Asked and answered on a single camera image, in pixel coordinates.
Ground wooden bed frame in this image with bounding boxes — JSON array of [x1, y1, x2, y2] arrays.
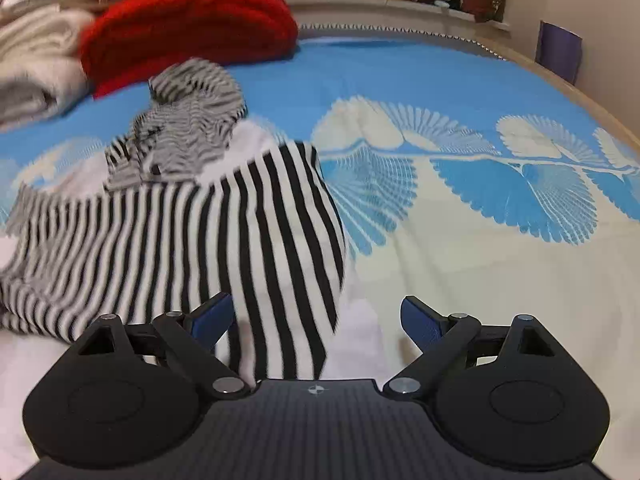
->
[[510, 55, 640, 143]]

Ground white folded blanket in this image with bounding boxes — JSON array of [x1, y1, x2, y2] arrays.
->
[[0, 7, 96, 126]]

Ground blue white printed bed sheet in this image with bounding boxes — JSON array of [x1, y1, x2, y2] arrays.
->
[[0, 35, 640, 461]]

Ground red folded blanket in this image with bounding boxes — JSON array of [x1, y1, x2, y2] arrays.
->
[[80, 0, 301, 98]]

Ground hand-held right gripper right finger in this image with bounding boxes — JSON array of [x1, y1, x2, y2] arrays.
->
[[382, 295, 558, 401]]

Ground purple box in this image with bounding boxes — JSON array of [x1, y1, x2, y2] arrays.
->
[[535, 20, 583, 86]]

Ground white striped hooded top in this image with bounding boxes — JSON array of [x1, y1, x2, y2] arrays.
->
[[0, 57, 351, 381]]

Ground window sill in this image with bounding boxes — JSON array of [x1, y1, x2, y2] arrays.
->
[[290, 0, 511, 31]]

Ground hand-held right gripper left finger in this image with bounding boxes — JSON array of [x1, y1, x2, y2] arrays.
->
[[75, 291, 251, 401]]

